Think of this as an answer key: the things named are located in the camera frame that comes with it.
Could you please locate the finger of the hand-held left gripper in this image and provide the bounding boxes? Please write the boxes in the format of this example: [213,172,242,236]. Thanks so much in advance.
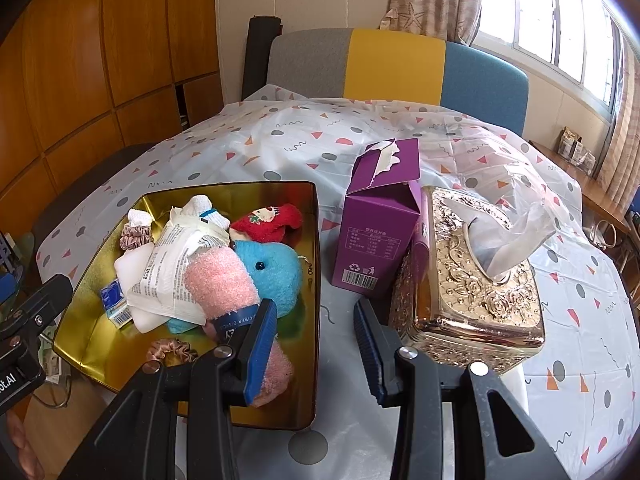
[0,274,74,348]

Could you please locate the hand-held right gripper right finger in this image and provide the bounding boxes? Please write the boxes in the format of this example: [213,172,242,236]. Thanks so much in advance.
[353,300,568,480]

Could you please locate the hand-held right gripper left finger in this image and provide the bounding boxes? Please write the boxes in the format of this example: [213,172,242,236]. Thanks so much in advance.
[57,299,278,480]

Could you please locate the small blue packet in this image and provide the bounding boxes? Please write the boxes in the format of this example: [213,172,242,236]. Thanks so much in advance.
[99,280,136,331]

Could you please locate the pink fluffy towel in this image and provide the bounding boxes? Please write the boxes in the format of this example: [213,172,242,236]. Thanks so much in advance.
[184,247,296,408]

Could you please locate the blue elephant plush toy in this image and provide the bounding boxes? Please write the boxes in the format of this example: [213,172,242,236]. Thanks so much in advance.
[165,239,305,335]

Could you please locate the brown satin scrunchie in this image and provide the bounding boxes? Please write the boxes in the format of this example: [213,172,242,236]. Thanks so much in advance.
[146,338,199,367]

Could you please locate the white foam block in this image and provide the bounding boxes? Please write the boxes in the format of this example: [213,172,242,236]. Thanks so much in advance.
[113,250,172,335]

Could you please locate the pink satin scrunchie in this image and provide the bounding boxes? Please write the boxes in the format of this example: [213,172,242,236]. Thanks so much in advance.
[119,225,154,252]

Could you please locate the white printed plastic packet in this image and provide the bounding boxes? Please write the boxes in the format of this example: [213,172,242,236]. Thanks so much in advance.
[126,220,232,325]

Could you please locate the red doll sock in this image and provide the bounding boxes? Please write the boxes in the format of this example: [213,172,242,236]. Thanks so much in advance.
[229,203,303,247]

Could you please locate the white sock with blue stripe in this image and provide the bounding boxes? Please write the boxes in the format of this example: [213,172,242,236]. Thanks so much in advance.
[182,194,232,231]

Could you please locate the gold metal tin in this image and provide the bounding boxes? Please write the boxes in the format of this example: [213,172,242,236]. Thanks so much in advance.
[51,180,322,432]

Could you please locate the person's left hand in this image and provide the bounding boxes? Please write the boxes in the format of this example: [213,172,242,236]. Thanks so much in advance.
[4,411,47,480]

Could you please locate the gold embossed tissue box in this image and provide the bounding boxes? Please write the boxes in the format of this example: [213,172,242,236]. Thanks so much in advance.
[390,185,557,377]

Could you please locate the purple carton box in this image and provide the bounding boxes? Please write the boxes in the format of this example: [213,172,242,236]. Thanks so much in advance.
[332,137,424,290]

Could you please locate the patterned plastic tablecloth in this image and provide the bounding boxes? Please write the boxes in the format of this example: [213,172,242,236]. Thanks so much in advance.
[35,85,640,480]

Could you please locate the wooden wardrobe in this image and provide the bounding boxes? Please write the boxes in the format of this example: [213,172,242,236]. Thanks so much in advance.
[0,0,224,213]

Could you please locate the white bag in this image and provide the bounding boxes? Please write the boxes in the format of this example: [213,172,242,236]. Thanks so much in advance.
[584,216,624,252]

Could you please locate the wooden desk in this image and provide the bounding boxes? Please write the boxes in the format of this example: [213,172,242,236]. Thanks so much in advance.
[529,140,637,242]

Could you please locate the small boxes on desk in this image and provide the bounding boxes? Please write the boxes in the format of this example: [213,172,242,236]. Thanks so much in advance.
[556,126,599,174]

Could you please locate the black upright bolster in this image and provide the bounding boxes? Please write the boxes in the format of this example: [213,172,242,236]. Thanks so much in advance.
[241,16,284,102]

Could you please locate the beige patterned curtain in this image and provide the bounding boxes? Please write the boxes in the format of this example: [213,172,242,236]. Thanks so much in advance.
[596,35,640,212]

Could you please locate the beige starfish curtain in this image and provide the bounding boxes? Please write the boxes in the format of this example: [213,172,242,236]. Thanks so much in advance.
[377,0,485,45]

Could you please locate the window with metal bars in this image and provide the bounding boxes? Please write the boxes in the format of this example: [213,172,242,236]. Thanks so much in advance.
[471,0,627,122]

